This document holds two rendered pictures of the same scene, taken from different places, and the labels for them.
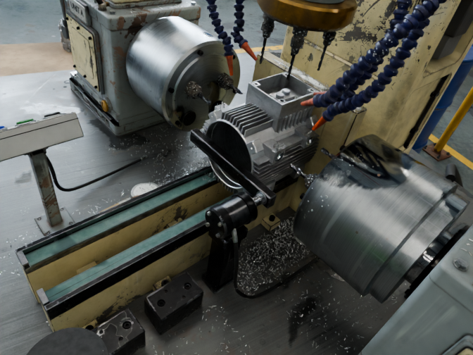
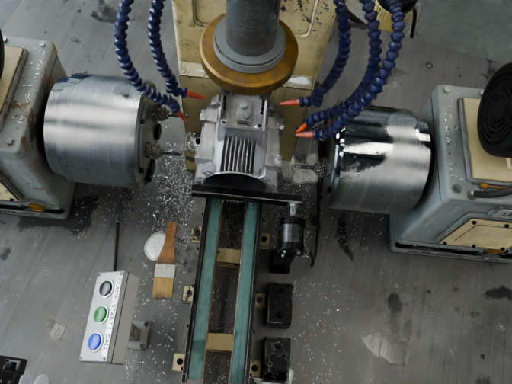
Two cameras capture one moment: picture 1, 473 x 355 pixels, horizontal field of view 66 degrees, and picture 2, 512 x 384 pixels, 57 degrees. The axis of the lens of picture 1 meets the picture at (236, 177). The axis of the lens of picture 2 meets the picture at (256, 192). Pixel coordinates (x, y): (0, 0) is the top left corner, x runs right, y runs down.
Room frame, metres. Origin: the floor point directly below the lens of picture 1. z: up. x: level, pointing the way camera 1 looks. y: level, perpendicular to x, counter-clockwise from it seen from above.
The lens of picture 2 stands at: (0.27, 0.33, 2.01)
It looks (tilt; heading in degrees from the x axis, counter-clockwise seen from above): 65 degrees down; 313
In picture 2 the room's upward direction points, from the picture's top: 11 degrees clockwise
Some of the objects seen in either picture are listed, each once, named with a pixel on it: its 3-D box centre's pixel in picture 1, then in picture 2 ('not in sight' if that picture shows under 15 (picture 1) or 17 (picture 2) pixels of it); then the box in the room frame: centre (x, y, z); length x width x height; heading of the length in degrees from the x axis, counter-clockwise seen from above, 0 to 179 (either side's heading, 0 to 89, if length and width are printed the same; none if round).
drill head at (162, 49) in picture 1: (173, 66); (87, 129); (0.93, 0.23, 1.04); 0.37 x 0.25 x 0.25; 49
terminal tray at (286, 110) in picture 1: (280, 101); (242, 114); (0.73, -0.06, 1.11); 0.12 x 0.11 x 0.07; 139
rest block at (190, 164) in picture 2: not in sight; (199, 151); (0.82, 0.00, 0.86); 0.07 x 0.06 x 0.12; 49
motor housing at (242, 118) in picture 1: (260, 141); (239, 150); (0.70, -0.04, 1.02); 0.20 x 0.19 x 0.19; 139
